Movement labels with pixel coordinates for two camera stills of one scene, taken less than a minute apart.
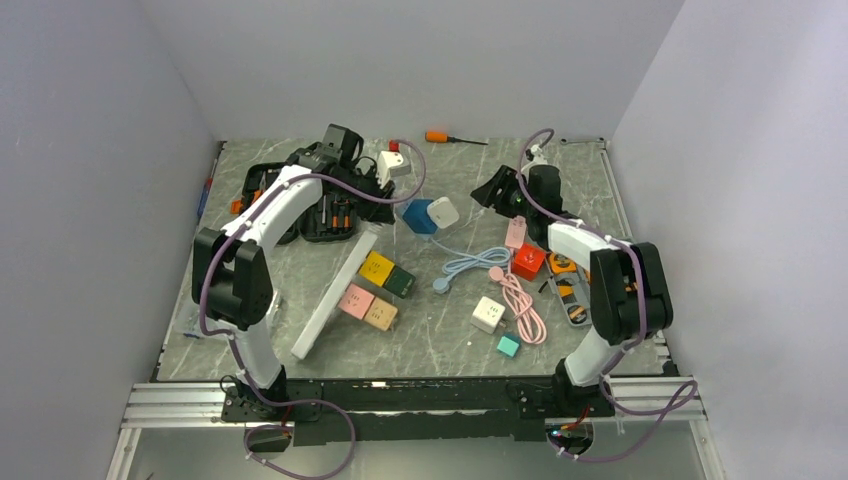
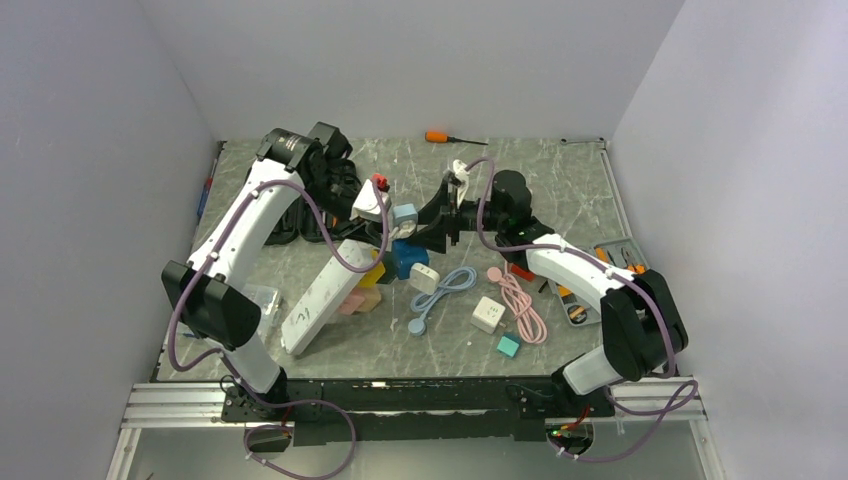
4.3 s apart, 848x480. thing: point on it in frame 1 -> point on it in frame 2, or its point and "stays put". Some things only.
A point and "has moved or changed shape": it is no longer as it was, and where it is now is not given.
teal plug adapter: (508, 345) stays put
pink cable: (530, 322) stays put
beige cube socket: (382, 314) -> (372, 298)
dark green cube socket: (399, 282) -> (391, 269)
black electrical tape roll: (577, 314) stays put
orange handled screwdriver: (441, 137) stays put
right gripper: (504, 180) -> (443, 217)
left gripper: (379, 207) -> (369, 233)
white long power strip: (537, 157) -> (460, 171)
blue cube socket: (417, 218) has moved or changed shape
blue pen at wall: (207, 189) stays put
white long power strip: (310, 337) has moved or changed shape
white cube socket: (488, 315) stays put
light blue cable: (495, 258) -> (459, 278)
